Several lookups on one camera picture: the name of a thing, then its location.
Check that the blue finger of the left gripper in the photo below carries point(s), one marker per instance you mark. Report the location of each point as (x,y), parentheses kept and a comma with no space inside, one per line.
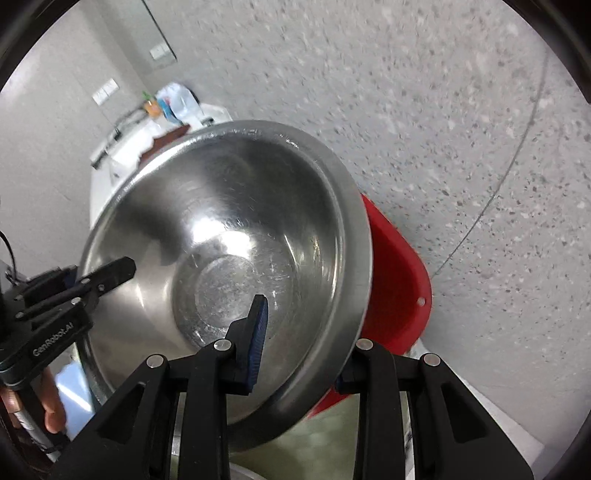
(106,278)

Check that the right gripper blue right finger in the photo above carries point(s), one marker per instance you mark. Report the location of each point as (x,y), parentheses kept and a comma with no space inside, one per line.
(371,373)

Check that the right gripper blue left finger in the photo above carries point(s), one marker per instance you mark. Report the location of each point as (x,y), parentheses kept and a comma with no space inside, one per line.
(227,366)

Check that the light blue plastic plate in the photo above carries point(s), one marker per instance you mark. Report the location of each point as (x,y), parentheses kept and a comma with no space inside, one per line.
(73,389)

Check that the large steel mixing bowl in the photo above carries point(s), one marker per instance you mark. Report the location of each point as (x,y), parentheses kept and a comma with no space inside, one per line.
(220,216)

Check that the small steel bowl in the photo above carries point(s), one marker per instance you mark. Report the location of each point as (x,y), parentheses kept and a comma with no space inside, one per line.
(236,472)

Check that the person left hand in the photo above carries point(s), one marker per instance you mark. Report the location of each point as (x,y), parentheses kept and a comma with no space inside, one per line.
(48,395)

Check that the round table green mat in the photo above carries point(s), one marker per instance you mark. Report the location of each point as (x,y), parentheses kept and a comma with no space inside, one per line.
(319,447)

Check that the white sink cabinet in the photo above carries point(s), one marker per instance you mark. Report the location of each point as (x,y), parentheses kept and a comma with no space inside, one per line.
(112,166)

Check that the red plastic basin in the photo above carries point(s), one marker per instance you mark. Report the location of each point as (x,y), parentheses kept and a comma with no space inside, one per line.
(401,295)

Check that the brown cloth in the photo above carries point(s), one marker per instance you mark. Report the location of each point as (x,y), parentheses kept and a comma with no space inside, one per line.
(160,142)

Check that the plastic bag with blue pack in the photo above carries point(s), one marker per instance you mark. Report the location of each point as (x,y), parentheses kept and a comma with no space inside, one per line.
(182,104)

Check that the white double wall socket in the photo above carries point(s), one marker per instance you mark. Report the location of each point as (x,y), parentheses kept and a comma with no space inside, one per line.
(102,94)

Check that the wall mirror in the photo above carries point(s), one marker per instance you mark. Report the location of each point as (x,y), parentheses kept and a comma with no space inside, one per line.
(133,27)

